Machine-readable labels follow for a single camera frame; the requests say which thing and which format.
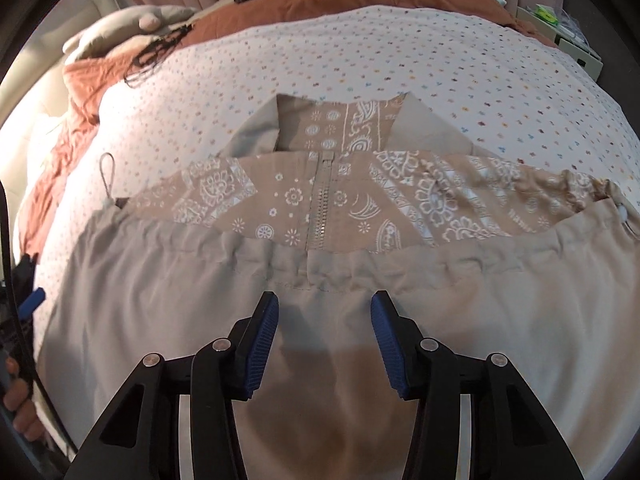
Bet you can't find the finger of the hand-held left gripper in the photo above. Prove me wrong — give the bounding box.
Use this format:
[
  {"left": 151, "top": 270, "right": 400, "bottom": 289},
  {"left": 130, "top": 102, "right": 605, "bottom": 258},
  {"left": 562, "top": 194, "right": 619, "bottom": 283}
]
[{"left": 10, "top": 254, "right": 47, "bottom": 319}]

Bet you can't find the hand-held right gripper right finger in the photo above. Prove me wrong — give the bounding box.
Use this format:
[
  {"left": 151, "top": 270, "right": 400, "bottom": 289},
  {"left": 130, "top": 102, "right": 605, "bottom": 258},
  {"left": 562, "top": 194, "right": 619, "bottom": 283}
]
[{"left": 370, "top": 290, "right": 586, "bottom": 480}]

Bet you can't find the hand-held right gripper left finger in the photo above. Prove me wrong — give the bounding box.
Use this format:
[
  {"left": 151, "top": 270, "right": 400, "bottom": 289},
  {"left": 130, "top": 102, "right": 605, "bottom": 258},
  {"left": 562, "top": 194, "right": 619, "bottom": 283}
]
[{"left": 62, "top": 290, "right": 280, "bottom": 480}]

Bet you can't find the beige jacket with patterned lining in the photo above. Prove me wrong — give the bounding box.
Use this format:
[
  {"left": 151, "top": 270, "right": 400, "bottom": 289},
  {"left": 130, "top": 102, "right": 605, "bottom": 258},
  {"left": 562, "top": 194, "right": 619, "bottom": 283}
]
[{"left": 37, "top": 91, "right": 640, "bottom": 480}]

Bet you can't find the person's left hand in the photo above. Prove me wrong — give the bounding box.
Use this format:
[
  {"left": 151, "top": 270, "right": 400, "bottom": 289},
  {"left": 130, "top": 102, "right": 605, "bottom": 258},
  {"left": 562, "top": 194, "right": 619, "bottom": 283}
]
[{"left": 2, "top": 355, "right": 45, "bottom": 436}]

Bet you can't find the cream padded headboard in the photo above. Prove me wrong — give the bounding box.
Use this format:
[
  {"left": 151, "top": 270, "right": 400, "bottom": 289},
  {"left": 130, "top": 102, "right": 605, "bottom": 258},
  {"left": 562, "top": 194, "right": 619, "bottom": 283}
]
[{"left": 0, "top": 0, "right": 126, "bottom": 161}]

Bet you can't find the beige plush toy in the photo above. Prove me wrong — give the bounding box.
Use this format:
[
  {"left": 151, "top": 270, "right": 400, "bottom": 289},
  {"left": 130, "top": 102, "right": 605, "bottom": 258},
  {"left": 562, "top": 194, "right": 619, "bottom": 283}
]
[{"left": 62, "top": 4, "right": 198, "bottom": 61}]

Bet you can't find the white dotted bed sheet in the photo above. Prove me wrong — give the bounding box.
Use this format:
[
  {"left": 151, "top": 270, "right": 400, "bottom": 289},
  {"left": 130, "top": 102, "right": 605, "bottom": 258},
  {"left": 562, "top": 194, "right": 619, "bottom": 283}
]
[{"left": 15, "top": 5, "right": 640, "bottom": 286}]

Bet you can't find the white nightstand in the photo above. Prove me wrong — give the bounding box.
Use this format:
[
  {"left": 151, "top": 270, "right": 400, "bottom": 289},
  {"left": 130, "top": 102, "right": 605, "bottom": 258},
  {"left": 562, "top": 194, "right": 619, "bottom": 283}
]
[{"left": 515, "top": 4, "right": 606, "bottom": 83}]

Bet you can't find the clear plastic packaging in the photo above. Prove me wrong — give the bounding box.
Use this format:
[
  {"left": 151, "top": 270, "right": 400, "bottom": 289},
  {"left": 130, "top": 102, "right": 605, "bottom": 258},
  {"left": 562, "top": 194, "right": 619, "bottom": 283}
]
[{"left": 555, "top": 9, "right": 587, "bottom": 42}]

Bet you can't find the black cable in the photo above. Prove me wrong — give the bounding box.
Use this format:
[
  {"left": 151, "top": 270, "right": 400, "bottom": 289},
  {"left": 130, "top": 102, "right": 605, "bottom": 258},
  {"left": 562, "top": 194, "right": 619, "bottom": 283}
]
[{"left": 122, "top": 24, "right": 193, "bottom": 87}]

